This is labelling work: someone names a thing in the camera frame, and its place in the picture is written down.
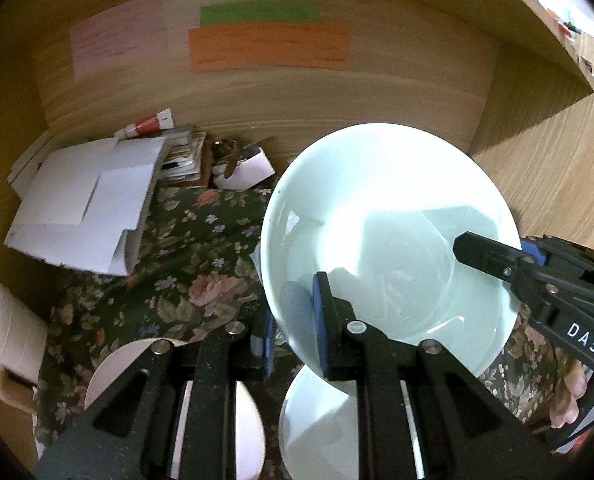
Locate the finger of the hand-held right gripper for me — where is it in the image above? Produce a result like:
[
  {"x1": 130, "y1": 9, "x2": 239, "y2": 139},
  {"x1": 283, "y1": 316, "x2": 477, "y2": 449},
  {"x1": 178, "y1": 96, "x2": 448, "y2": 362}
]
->
[
  {"x1": 521, "y1": 236, "x2": 594, "y2": 283},
  {"x1": 452, "y1": 231, "x2": 562, "y2": 307}
]

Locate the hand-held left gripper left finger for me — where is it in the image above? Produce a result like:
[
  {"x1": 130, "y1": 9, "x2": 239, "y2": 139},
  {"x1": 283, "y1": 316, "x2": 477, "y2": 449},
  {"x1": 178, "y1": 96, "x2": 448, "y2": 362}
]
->
[{"x1": 34, "y1": 305, "x2": 278, "y2": 480}]

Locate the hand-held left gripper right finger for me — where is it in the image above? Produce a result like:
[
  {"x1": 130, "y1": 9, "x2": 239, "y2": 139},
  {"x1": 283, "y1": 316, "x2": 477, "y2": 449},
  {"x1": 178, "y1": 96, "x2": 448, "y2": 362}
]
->
[{"x1": 311, "y1": 271, "x2": 562, "y2": 480}]

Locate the green paper sheet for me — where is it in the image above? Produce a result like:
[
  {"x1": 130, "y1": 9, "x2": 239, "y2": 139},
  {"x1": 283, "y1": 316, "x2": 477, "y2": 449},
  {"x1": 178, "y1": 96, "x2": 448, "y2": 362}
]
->
[{"x1": 199, "y1": 0, "x2": 320, "y2": 26}]

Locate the floral tablecloth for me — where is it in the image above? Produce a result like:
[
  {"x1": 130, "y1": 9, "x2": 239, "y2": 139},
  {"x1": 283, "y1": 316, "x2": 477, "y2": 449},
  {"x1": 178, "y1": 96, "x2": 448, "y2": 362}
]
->
[{"x1": 32, "y1": 187, "x2": 592, "y2": 480}]

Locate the pink paper sheet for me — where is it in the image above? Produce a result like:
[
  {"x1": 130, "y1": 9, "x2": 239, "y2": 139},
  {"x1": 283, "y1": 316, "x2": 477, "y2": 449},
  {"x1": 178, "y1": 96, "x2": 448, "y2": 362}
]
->
[{"x1": 68, "y1": 0, "x2": 165, "y2": 81}]

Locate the mint green plate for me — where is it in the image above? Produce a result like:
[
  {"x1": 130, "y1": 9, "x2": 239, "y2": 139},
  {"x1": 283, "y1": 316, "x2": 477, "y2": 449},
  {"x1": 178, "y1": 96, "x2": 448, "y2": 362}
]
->
[{"x1": 278, "y1": 364, "x2": 378, "y2": 480}]

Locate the white plate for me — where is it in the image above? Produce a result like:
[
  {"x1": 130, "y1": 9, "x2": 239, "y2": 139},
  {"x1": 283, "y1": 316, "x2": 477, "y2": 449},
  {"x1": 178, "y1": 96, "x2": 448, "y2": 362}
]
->
[{"x1": 84, "y1": 339, "x2": 268, "y2": 480}]

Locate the wooden shelf board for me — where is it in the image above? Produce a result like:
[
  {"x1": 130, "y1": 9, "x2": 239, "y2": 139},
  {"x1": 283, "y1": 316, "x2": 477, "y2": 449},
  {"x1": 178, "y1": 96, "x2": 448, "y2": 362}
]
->
[{"x1": 412, "y1": 0, "x2": 594, "y2": 96}]

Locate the stack of white papers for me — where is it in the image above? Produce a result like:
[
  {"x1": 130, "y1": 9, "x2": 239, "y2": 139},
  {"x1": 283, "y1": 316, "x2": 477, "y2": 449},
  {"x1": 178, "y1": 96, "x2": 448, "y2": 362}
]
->
[{"x1": 4, "y1": 135, "x2": 170, "y2": 277}]

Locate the person's right hand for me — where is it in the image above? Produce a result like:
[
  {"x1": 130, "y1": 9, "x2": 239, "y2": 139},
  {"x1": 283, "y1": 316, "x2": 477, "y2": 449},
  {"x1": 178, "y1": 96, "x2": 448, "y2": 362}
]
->
[{"x1": 549, "y1": 355, "x2": 590, "y2": 431}]

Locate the bunch of keys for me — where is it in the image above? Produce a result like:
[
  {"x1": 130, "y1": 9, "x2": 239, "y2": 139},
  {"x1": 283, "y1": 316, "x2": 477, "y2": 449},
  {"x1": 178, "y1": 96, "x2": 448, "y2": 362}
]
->
[{"x1": 209, "y1": 135, "x2": 278, "y2": 178}]

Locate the orange paper sheet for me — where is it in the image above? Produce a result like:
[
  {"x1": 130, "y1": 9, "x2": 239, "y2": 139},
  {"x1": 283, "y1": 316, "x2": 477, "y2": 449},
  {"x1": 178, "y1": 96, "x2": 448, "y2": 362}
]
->
[{"x1": 187, "y1": 22, "x2": 350, "y2": 73}]

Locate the red and white tube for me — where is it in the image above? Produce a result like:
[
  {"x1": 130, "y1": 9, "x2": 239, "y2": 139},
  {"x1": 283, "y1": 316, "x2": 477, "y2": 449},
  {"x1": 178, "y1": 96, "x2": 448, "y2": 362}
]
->
[{"x1": 114, "y1": 108, "x2": 175, "y2": 140}]

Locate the folded white paper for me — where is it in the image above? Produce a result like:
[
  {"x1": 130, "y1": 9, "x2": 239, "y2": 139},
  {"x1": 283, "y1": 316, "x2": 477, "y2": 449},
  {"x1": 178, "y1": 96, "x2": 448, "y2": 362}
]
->
[{"x1": 213, "y1": 147, "x2": 275, "y2": 191}]

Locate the stack of booklets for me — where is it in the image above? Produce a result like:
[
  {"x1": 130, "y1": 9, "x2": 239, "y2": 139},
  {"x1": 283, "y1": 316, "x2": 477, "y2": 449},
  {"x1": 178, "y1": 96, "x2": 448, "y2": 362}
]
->
[{"x1": 159, "y1": 127, "x2": 210, "y2": 188}]

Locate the mint green bowl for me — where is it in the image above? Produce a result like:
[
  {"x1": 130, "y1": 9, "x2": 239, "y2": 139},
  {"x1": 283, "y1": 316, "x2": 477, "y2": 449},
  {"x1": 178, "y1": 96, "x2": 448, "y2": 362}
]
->
[{"x1": 260, "y1": 124, "x2": 521, "y2": 380}]

